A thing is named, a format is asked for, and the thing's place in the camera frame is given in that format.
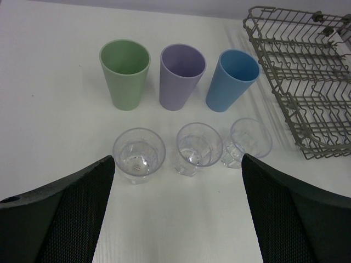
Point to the blue plastic cup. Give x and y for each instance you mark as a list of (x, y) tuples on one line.
[(235, 72)]

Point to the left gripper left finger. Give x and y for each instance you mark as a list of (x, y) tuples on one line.
[(60, 221)]

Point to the purple plastic cup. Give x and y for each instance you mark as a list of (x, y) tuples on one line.
[(181, 68)]

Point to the grey wire dish rack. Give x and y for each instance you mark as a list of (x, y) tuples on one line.
[(306, 59)]

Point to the green plastic cup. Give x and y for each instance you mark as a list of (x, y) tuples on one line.
[(125, 64)]

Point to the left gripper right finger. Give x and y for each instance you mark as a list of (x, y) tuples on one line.
[(295, 221)]

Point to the clear glass cup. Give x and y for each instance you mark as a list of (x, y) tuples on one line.
[(198, 146), (139, 153), (247, 135)]

